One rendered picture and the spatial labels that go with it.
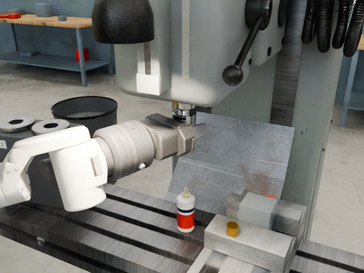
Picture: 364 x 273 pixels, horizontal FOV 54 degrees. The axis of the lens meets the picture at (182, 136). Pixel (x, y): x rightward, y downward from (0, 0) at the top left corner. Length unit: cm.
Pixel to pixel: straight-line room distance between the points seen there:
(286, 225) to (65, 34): 611
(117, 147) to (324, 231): 211
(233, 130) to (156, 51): 57
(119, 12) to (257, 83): 66
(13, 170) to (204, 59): 32
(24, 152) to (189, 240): 45
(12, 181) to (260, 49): 48
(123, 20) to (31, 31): 679
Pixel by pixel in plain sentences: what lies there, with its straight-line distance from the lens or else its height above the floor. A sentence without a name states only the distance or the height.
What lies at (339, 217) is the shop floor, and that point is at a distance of 273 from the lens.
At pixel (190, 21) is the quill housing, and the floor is 145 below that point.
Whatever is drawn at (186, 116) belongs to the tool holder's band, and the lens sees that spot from 67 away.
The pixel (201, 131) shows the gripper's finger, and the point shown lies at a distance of 69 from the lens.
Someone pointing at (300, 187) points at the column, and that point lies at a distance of 111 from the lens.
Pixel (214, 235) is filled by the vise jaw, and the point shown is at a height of 107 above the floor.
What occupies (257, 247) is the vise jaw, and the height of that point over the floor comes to 107.
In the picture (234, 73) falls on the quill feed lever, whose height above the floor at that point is 138.
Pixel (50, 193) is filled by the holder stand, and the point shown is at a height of 101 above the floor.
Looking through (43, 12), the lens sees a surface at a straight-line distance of 643.
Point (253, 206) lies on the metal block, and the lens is 70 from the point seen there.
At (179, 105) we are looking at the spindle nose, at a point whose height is 129.
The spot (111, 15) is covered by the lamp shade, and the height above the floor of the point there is 147.
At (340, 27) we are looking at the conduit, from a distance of 79.
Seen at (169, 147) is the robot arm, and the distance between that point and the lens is 63.
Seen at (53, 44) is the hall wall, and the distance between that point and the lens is 686.
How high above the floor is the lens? 151
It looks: 24 degrees down
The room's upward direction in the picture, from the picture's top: straight up
